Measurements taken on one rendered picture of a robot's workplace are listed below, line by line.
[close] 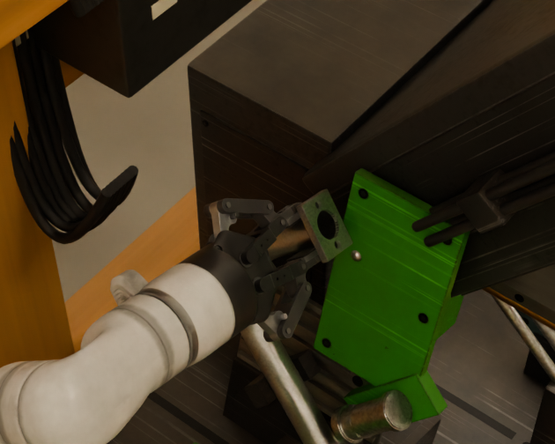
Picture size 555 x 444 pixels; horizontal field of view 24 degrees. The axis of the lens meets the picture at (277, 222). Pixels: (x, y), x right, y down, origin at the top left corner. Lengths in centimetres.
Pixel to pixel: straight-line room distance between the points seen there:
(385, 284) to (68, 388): 37
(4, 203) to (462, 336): 56
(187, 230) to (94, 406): 72
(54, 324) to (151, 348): 42
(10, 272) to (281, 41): 35
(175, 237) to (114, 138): 140
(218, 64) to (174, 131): 171
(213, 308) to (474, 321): 56
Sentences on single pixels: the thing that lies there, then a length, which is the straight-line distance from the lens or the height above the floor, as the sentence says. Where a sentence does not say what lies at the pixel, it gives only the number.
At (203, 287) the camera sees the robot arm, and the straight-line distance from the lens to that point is 101.
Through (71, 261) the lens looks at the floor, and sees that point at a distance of 274.
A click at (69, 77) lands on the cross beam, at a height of 120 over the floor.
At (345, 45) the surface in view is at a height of 124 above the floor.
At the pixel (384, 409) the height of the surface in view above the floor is 110.
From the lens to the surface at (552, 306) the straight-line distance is 123.
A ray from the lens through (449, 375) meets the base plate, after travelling 145.
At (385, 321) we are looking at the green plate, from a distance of 118.
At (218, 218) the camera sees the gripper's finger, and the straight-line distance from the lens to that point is 107.
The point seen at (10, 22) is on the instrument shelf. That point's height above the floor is 152.
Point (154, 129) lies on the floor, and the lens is 299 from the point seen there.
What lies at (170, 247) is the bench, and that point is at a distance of 159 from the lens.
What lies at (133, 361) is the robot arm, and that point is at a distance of 95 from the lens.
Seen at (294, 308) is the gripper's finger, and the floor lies 121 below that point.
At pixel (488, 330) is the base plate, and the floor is 90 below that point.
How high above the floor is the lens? 208
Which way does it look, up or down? 49 degrees down
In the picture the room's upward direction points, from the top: straight up
